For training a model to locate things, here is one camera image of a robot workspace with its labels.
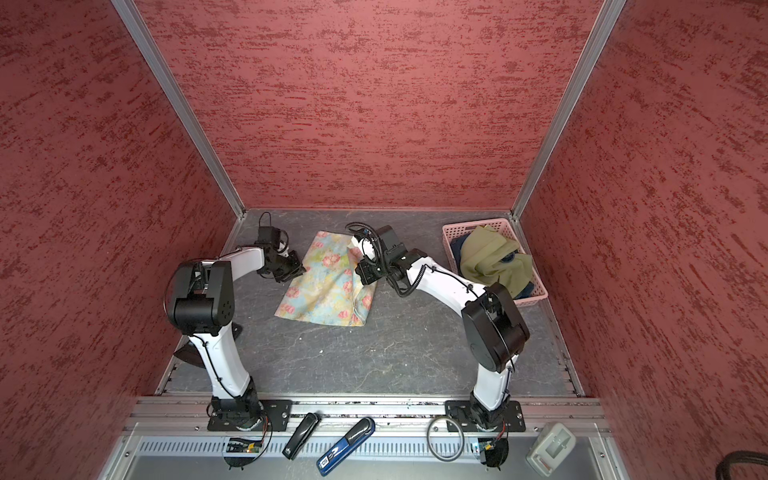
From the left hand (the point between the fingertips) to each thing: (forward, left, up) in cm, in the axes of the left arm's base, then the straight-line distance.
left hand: (305, 273), depth 101 cm
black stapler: (-47, -9, +3) cm, 48 cm away
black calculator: (-28, +26, +2) cm, 39 cm away
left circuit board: (-49, +7, -3) cm, 49 cm away
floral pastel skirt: (-7, -9, 0) cm, 11 cm away
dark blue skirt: (+6, -52, +6) cm, 53 cm away
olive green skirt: (-2, -60, +14) cm, 61 cm away
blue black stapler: (-49, -21, +3) cm, 54 cm away
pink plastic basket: (+16, -53, +5) cm, 56 cm away
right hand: (-8, -20, +12) cm, 25 cm away
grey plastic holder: (-49, -68, +2) cm, 84 cm away
